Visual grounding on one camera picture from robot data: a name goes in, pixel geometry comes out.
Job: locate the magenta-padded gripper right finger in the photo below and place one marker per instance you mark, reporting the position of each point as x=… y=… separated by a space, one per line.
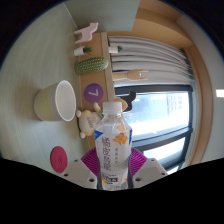
x=150 y=170

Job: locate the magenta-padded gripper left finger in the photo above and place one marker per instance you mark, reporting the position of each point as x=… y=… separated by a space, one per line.
x=77 y=170

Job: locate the clear plastic drink bottle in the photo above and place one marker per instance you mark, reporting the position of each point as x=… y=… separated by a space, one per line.
x=112 y=146

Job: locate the flat round red coaster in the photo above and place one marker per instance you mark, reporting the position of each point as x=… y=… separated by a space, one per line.
x=59 y=160

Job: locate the cream plush mouse toy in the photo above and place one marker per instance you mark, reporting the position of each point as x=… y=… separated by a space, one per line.
x=87 y=121

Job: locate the dark-framed window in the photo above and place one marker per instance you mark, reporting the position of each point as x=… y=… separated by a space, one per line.
x=160 y=115

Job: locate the pale yellow paper cup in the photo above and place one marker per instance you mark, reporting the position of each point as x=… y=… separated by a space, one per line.
x=50 y=101

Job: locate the black cat-shaped figure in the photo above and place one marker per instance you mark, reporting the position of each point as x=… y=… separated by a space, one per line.
x=130 y=97

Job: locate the round purple number sign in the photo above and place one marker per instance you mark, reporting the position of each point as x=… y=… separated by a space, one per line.
x=93 y=93

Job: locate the wooden hand sculpture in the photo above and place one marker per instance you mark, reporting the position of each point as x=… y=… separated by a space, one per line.
x=128 y=75

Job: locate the ceiling light strips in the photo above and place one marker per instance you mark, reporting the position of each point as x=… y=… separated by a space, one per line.
x=220 y=93

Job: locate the tall green plush cactus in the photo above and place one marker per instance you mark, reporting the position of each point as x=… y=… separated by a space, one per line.
x=90 y=65

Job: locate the grey pleated curtain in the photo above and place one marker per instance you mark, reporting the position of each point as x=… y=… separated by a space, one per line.
x=150 y=61

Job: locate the small plant in white pot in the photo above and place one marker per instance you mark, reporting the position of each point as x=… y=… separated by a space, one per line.
x=80 y=51
x=113 y=49

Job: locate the wooden desk back ledge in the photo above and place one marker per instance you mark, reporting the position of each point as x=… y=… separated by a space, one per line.
x=98 y=46

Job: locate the grey-green partition panel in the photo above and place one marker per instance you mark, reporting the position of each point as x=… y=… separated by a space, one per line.
x=103 y=15

